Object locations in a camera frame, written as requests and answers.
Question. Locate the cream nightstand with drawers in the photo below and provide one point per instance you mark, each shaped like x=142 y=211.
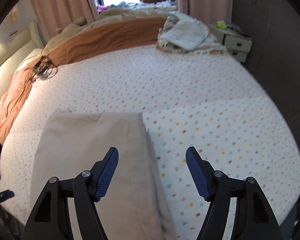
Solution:
x=236 y=43

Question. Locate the dotted white bed sheet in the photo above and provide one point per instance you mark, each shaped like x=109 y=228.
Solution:
x=165 y=80

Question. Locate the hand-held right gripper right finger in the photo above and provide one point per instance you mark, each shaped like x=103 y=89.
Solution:
x=197 y=172

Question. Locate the beige zip jacket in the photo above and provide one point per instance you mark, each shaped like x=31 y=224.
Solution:
x=90 y=135

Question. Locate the cream padded headboard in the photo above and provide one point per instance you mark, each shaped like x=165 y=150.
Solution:
x=5 y=52

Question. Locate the patterned cloth pile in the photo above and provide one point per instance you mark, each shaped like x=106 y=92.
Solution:
x=187 y=35

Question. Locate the pink curtain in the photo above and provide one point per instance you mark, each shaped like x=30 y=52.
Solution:
x=205 y=0
x=65 y=2

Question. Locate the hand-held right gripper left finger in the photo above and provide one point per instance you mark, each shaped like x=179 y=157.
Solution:
x=106 y=172

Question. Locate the brown quilted blanket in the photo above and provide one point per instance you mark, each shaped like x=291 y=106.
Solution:
x=102 y=40

